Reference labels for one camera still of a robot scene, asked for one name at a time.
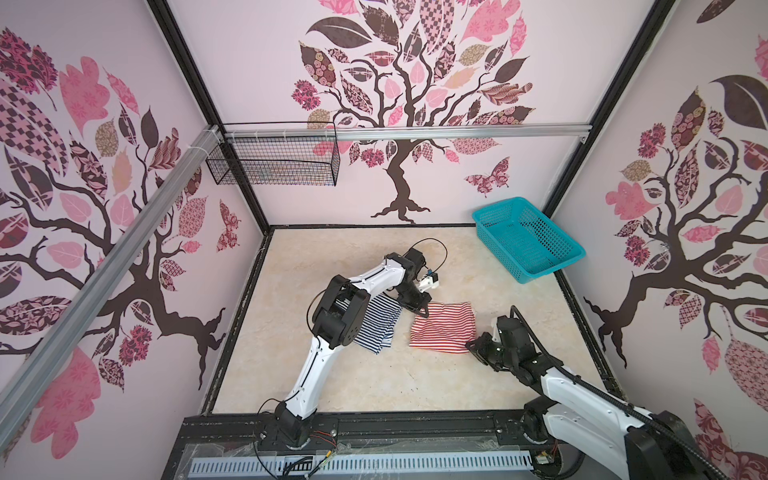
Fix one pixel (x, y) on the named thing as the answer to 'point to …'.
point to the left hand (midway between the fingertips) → (422, 315)
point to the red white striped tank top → (448, 327)
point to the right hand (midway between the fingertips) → (464, 341)
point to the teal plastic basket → (528, 244)
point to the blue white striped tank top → (378, 323)
